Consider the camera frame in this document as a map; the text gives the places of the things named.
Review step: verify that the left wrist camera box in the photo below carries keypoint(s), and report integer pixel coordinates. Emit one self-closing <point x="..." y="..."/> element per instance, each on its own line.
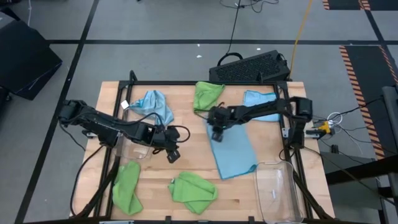
<point x="173" y="133"/>

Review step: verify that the green microfiber towel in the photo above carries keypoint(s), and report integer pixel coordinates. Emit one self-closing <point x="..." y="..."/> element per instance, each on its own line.
<point x="206" y="95"/>
<point x="126" y="186"/>
<point x="192" y="191"/>

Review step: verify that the black hazard-striped floor mat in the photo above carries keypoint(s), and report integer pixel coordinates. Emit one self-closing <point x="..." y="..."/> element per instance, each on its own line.
<point x="367" y="71"/>
<point x="345" y="3"/>

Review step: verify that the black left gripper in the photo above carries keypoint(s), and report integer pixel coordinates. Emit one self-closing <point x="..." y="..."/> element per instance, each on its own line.
<point x="172" y="154"/>

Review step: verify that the clear plastic basket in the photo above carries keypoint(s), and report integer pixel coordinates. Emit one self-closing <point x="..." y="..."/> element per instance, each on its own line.
<point x="276" y="193"/>
<point x="136" y="152"/>

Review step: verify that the blue microfiber towel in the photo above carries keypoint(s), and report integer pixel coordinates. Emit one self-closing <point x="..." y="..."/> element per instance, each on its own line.
<point x="233" y="152"/>
<point x="152" y="102"/>
<point x="258" y="97"/>

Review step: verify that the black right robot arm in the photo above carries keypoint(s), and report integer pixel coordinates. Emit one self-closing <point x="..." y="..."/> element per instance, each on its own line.
<point x="264" y="109"/>

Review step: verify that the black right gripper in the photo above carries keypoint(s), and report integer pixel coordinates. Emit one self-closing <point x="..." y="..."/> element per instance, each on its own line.
<point x="219" y="119"/>

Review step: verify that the black metal table frame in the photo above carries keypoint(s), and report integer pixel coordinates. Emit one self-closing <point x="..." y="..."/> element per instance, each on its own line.
<point x="174" y="83"/>

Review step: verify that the black crossbeam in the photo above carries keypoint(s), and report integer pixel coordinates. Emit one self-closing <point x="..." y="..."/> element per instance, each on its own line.
<point x="357" y="171"/>

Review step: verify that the silver arm base bracket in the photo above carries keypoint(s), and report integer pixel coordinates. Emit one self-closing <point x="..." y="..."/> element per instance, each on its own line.
<point x="90" y="134"/>
<point x="285" y="132"/>

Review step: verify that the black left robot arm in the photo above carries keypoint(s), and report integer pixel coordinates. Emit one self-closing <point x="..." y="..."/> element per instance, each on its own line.
<point x="102" y="124"/>

